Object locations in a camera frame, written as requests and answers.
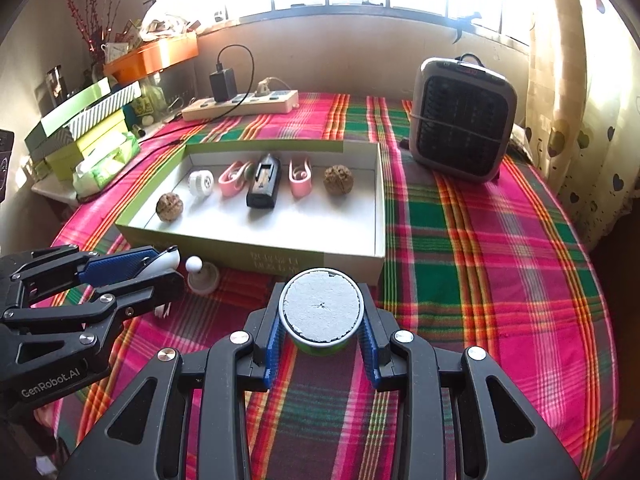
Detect orange box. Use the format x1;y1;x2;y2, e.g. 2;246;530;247
103;32;199;83

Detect green striped flat box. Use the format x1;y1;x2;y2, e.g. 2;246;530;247
24;77;142;153

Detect black charger with cable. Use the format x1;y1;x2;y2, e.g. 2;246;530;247
215;44;256;106

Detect plaid cloth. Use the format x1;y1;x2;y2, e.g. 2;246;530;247
50;91;621;480

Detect black power adapter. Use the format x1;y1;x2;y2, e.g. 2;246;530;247
209;69;238;103

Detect grey space heater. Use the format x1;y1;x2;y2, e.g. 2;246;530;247
409;54;518;184

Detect green and white cardboard box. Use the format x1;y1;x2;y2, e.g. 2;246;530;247
115;141;387;281

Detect red flower branches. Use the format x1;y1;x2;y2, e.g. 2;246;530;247
60;0;121;56

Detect heart print curtain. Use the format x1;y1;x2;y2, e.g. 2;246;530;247
525;0;640;251

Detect white plastic bag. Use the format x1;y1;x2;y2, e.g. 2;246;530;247
140;0;201;41

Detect white round cap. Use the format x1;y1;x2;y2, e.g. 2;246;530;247
188;171;215;196

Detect white knob hook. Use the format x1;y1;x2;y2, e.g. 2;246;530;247
186;256;221;295

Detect light green box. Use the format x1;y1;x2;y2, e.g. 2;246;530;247
30;110;128;181

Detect green label jar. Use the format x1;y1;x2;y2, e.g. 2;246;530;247
132;82;166;121

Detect white plug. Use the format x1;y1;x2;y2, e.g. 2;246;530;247
256;77;288;97

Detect green spool with white top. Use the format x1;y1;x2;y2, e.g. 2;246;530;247
278;268;362;356

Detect dark window hook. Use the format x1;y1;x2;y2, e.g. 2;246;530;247
447;11;483;46

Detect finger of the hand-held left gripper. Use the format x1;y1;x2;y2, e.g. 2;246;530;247
0;244;162;311
0;272;186;367

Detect green wet wipes packet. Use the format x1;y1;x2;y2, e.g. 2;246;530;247
72;130;142;195

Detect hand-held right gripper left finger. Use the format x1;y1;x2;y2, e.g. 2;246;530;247
62;282;286;480

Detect brown walnut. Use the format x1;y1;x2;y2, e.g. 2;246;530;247
156;194;181;222
323;165;355;193

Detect black battery charger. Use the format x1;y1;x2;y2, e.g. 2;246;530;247
246;152;279;210

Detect white oval case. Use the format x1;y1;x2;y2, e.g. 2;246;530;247
145;245;181;276

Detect pink clip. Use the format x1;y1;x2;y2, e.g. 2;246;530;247
218;161;253;200
288;159;313;199

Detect white power strip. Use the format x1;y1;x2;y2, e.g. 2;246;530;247
181;89;299;122

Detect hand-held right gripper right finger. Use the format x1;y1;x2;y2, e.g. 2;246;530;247
357;282;583;480

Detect dark picture frame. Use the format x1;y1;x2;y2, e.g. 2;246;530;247
46;65;66;101

